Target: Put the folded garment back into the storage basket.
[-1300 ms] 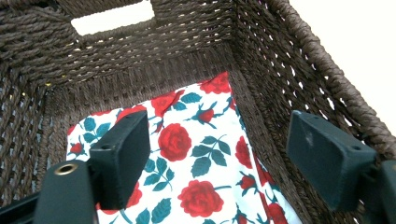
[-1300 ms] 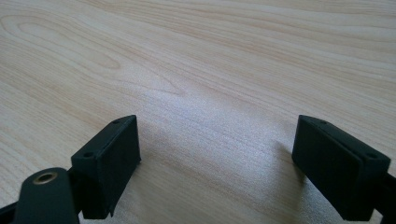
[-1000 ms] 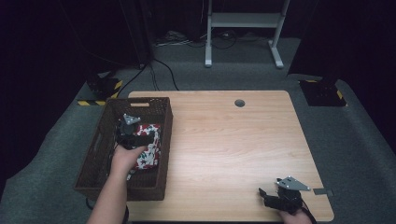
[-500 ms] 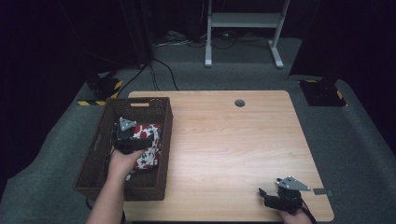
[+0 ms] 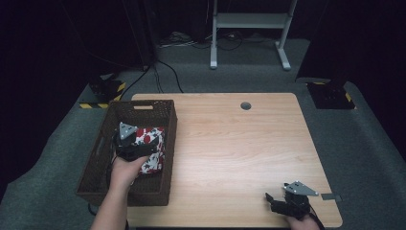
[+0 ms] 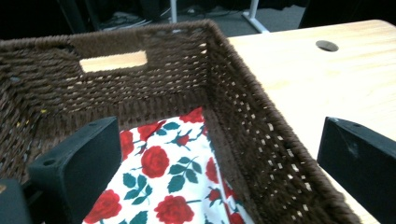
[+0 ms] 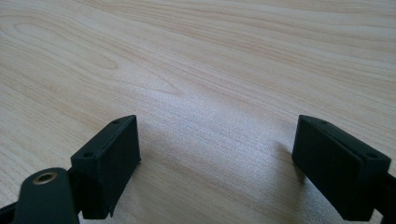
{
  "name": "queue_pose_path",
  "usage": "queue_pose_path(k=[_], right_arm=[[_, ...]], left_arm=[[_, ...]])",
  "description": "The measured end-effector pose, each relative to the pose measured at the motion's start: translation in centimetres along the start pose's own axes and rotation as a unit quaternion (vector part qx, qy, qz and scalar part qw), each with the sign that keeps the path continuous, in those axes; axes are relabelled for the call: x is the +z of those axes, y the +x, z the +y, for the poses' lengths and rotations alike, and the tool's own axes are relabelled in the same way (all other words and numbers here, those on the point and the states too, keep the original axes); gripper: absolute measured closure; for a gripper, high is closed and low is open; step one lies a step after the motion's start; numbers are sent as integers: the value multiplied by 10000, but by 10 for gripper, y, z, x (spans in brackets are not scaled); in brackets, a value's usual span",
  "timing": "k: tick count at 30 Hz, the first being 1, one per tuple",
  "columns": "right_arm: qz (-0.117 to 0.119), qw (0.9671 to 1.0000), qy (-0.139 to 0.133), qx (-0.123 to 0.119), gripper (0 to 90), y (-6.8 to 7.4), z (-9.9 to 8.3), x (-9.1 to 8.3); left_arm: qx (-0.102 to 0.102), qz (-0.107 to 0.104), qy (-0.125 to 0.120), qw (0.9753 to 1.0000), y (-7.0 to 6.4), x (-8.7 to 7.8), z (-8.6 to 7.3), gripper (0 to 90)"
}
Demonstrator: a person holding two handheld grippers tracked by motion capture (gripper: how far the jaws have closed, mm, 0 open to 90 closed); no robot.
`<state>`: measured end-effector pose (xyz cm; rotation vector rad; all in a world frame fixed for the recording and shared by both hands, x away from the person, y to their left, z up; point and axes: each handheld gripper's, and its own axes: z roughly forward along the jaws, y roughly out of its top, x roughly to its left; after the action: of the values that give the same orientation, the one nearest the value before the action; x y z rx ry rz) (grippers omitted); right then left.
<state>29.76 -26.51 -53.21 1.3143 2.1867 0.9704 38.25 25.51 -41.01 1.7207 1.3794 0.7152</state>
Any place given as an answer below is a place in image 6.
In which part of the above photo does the white rose print shirt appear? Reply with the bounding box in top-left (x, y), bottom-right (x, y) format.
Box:
top-left (82, 106), bottom-right (256, 224)

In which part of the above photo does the bundle of floor cables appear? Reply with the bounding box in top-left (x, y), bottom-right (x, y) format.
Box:
top-left (101, 7), bottom-right (225, 32)

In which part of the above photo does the brown woven basket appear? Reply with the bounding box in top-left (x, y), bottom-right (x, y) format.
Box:
top-left (0, 18), bottom-right (362, 224)

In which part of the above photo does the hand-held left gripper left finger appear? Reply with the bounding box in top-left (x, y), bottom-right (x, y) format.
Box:
top-left (27, 116), bottom-right (122, 224)

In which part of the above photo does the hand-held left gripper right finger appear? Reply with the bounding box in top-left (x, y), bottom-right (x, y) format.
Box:
top-left (317, 116), bottom-right (396, 224)

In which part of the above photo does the round grey table grommet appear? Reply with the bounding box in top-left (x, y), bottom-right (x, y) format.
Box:
top-left (315, 39), bottom-right (340, 52)

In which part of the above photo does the black upright column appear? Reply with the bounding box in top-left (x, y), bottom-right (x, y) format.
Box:
top-left (57, 0), bottom-right (102, 32)

